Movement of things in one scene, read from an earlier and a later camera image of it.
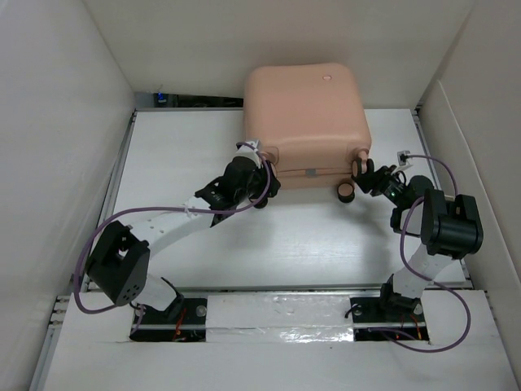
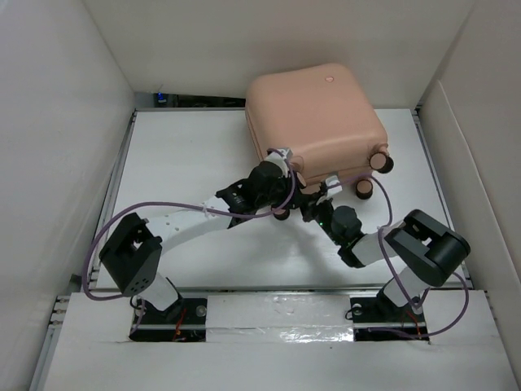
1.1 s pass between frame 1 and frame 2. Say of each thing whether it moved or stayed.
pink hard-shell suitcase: moved
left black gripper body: moved
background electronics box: stayed
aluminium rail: stayed
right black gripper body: moved
